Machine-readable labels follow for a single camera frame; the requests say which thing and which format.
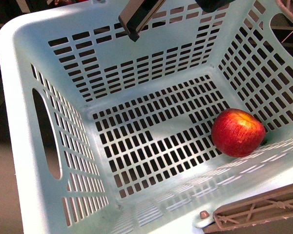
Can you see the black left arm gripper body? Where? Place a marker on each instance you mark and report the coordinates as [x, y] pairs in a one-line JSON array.
[[212, 5]]

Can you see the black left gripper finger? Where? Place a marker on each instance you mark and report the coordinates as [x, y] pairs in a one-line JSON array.
[[136, 15]]

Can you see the light blue plastic basket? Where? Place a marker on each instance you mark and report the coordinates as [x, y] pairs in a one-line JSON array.
[[111, 136]]

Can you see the red yellow apple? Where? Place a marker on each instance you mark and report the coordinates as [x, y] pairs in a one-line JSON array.
[[237, 133]]

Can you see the brown basket handle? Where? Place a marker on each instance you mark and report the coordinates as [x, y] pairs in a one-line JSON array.
[[259, 73]]

